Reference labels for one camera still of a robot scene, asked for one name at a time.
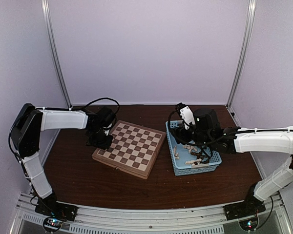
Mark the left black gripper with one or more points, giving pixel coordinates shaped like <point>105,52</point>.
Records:
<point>106,145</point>

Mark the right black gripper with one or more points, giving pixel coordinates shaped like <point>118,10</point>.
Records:
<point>181,135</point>

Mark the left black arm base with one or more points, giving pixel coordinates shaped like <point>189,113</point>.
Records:
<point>49,206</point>

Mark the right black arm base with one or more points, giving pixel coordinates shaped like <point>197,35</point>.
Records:
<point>249,206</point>

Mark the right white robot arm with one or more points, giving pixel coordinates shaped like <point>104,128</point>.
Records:
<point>265,142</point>

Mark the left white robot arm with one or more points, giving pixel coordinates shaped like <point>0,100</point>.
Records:
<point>31,121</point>

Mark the white chess pieces pile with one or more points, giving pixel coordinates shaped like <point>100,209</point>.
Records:
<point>191,155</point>

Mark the dark chess pieces pile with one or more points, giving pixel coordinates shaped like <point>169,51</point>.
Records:
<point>202,159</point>

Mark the white bishop chess piece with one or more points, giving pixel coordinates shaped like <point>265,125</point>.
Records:
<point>175,153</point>

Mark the wooden folding chess board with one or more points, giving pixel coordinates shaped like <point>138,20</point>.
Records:
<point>133,150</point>

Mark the light blue plastic basket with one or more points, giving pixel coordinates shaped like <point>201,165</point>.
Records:
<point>179,167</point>

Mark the front aluminium rail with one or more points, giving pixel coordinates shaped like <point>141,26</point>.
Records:
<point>201,220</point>

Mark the left aluminium frame post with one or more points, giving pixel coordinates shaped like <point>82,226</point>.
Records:
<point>54,52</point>

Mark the aluminium frame post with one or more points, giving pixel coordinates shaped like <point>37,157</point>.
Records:
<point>243,52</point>
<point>54,52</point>

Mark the right aluminium frame post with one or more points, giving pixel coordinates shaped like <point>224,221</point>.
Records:
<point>243,52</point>

